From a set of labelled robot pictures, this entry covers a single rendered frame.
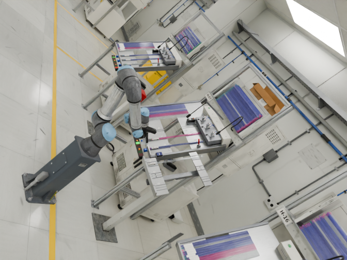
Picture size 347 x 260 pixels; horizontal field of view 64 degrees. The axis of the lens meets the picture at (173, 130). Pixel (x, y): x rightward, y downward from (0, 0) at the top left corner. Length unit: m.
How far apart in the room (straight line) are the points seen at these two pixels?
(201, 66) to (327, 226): 2.45
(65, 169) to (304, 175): 2.86
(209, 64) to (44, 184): 2.52
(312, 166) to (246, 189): 0.89
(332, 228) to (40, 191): 1.99
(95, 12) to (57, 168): 4.91
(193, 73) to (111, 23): 3.39
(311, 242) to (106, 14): 5.77
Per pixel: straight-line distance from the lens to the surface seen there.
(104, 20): 6.72
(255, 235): 2.19
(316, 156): 3.95
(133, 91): 1.75
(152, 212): 3.12
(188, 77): 3.80
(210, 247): 2.02
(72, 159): 2.06
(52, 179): 2.17
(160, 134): 2.59
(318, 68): 4.67
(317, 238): 2.12
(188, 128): 2.70
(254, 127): 2.56
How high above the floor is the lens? 1.60
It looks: 15 degrees down
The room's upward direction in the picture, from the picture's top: 53 degrees clockwise
